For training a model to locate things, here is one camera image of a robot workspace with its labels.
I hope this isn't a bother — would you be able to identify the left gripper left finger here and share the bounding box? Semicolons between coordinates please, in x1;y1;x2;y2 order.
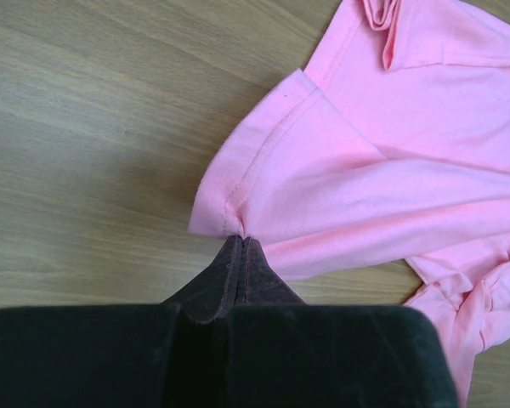
0;236;242;407

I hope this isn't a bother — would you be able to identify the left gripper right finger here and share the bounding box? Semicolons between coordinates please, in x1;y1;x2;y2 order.
220;239;459;407

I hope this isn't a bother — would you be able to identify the bright pink t shirt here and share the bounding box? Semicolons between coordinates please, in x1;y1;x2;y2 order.
190;1;510;402

